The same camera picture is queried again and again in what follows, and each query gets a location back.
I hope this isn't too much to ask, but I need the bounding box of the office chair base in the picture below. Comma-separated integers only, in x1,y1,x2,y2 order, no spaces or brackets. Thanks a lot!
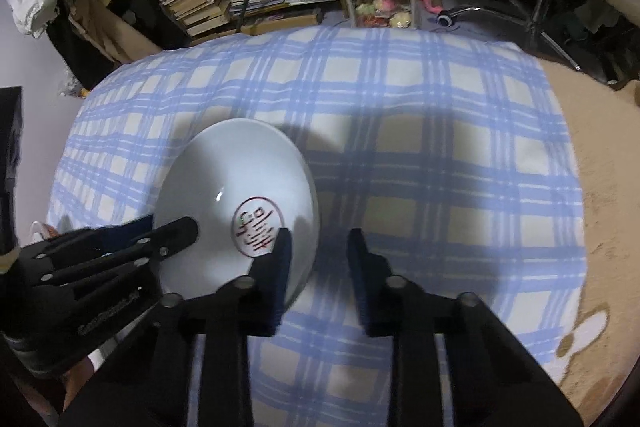
437,0,583,72

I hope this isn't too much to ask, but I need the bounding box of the beige bear-print blanket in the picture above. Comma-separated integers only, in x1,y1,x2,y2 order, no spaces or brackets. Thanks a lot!
537,57,640,427

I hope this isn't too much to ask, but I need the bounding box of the large red patterned bowl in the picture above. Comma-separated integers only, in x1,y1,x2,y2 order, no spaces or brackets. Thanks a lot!
154,118,320,308

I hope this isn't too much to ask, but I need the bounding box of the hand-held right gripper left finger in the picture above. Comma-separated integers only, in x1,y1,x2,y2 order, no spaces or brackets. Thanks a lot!
59,227,293,427

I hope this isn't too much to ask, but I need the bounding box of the white cherry-print plate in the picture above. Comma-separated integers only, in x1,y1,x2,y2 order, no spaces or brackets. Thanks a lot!
30,219,71,240

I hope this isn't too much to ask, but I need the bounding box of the person's left forearm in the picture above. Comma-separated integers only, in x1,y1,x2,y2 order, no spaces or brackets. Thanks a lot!
62,349,103,415

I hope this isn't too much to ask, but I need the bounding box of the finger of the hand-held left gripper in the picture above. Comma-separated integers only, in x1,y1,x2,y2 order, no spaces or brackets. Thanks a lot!
20,214,155,259
40,216,199,284

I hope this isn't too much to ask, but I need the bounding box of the blue plaid blanket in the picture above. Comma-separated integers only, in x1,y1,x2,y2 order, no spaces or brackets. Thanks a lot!
45,26,586,427

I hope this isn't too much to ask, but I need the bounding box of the tan bag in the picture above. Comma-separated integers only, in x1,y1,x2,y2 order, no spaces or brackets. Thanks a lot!
67,0,161,65

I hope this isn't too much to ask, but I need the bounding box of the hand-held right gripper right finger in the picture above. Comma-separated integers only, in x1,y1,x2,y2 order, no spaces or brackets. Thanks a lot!
347,227,586,427

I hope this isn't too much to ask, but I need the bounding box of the pile of soft toys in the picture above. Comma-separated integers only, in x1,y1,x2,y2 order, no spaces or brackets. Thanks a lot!
356,0,414,28

